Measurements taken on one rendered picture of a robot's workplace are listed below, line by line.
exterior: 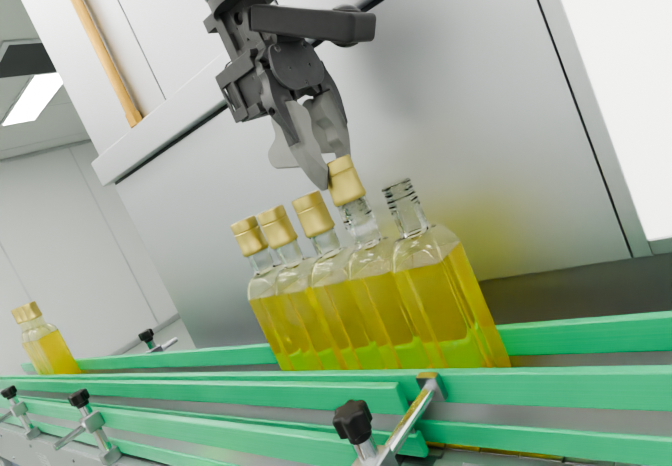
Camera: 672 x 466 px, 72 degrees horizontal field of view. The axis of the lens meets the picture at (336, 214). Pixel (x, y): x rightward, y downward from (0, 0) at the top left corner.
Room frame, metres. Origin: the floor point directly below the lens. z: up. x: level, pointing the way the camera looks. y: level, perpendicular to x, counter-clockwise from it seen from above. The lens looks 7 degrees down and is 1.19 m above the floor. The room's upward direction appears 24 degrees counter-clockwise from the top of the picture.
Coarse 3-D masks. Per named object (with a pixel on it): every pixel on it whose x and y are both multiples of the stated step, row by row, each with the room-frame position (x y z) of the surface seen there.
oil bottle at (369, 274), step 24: (384, 240) 0.46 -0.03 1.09; (360, 264) 0.45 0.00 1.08; (384, 264) 0.43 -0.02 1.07; (360, 288) 0.46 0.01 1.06; (384, 288) 0.44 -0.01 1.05; (384, 312) 0.44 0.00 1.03; (408, 312) 0.43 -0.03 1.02; (384, 336) 0.45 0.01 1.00; (408, 336) 0.43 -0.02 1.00; (384, 360) 0.46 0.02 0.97; (408, 360) 0.44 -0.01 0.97
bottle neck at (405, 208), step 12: (408, 180) 0.42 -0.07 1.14; (384, 192) 0.42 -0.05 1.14; (396, 192) 0.42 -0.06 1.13; (408, 192) 0.42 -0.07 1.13; (396, 204) 0.42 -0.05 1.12; (408, 204) 0.42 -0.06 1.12; (420, 204) 0.42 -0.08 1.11; (396, 216) 0.42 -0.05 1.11; (408, 216) 0.42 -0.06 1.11; (420, 216) 0.42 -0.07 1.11; (408, 228) 0.42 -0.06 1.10; (420, 228) 0.42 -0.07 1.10
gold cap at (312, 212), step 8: (312, 192) 0.50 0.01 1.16; (296, 200) 0.49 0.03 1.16; (304, 200) 0.49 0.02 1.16; (312, 200) 0.49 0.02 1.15; (320, 200) 0.50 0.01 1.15; (296, 208) 0.50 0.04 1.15; (304, 208) 0.49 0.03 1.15; (312, 208) 0.49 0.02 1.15; (320, 208) 0.49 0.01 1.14; (304, 216) 0.49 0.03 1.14; (312, 216) 0.49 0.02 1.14; (320, 216) 0.49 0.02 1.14; (328, 216) 0.50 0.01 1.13; (304, 224) 0.50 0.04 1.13; (312, 224) 0.49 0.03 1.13; (320, 224) 0.49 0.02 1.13; (328, 224) 0.49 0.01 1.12; (304, 232) 0.51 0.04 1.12; (312, 232) 0.49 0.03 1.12; (320, 232) 0.49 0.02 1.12
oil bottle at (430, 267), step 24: (408, 240) 0.42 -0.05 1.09; (432, 240) 0.40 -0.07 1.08; (456, 240) 0.42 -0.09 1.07; (408, 264) 0.41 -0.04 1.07; (432, 264) 0.40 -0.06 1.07; (456, 264) 0.41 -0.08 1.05; (408, 288) 0.42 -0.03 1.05; (432, 288) 0.40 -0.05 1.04; (456, 288) 0.40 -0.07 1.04; (432, 312) 0.41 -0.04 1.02; (456, 312) 0.39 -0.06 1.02; (480, 312) 0.42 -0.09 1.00; (432, 336) 0.42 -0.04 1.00; (456, 336) 0.40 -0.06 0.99; (480, 336) 0.40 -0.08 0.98; (432, 360) 0.42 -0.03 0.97; (456, 360) 0.41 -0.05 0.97; (480, 360) 0.39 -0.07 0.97; (504, 360) 0.42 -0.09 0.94
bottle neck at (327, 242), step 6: (324, 234) 0.49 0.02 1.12; (330, 234) 0.50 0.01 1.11; (312, 240) 0.50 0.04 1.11; (318, 240) 0.49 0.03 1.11; (324, 240) 0.49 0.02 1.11; (330, 240) 0.49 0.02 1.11; (336, 240) 0.50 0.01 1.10; (318, 246) 0.50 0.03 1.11; (324, 246) 0.49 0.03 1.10; (330, 246) 0.49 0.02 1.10; (336, 246) 0.50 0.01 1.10; (318, 252) 0.50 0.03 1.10; (324, 252) 0.49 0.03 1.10; (330, 252) 0.49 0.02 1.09
